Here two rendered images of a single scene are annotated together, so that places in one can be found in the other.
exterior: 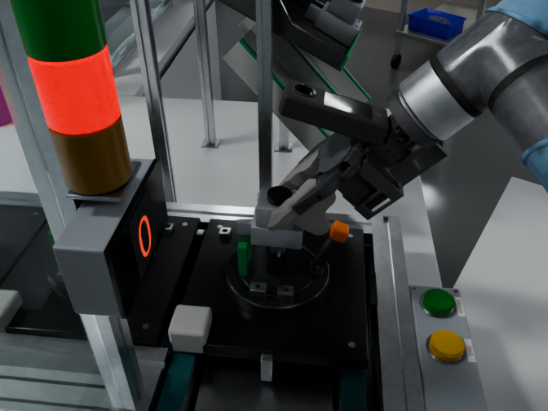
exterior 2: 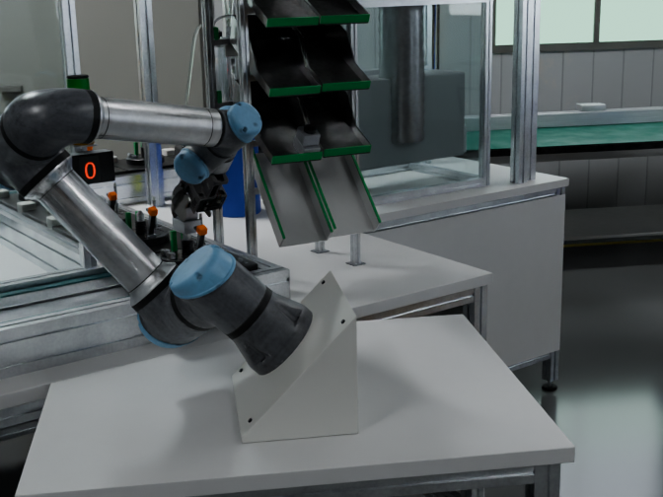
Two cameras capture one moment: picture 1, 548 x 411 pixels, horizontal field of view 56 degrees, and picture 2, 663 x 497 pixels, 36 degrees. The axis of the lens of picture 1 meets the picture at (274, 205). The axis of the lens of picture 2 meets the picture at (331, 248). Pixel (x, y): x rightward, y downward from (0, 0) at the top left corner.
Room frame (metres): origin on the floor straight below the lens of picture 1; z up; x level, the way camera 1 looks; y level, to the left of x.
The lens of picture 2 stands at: (-0.79, -1.98, 1.62)
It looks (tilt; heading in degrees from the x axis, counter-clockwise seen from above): 15 degrees down; 49
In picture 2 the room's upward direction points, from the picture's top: 1 degrees counter-clockwise
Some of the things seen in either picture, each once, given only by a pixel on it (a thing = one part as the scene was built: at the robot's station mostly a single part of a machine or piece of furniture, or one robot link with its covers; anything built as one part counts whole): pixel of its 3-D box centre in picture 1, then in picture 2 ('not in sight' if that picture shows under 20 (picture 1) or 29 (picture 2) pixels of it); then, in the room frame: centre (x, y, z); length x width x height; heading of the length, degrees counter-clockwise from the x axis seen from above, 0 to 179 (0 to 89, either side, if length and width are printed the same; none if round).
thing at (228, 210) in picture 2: not in sight; (236, 173); (1.18, 0.72, 0.99); 0.16 x 0.16 x 0.27
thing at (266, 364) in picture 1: (267, 367); not in sight; (0.38, 0.01, 0.95); 0.01 x 0.01 x 0.04; 84
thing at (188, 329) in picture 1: (191, 329); not in sight; (0.41, 0.10, 0.97); 0.05 x 0.05 x 0.04; 84
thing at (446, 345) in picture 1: (446, 346); not in sight; (0.39, -0.21, 0.96); 0.04 x 0.04 x 0.02
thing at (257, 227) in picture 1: (270, 214); (184, 215); (0.50, 0.00, 1.08); 0.08 x 0.04 x 0.07; 84
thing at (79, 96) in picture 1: (76, 84); not in sight; (0.32, 0.13, 1.33); 0.05 x 0.05 x 0.05
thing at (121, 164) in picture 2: not in sight; (144, 150); (1.17, 1.27, 1.01); 0.24 x 0.24 x 0.13; 84
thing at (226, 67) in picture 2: not in sight; (231, 74); (1.18, 0.72, 1.32); 0.14 x 0.14 x 0.38
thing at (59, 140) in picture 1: (92, 148); not in sight; (0.32, 0.13, 1.28); 0.05 x 0.05 x 0.05
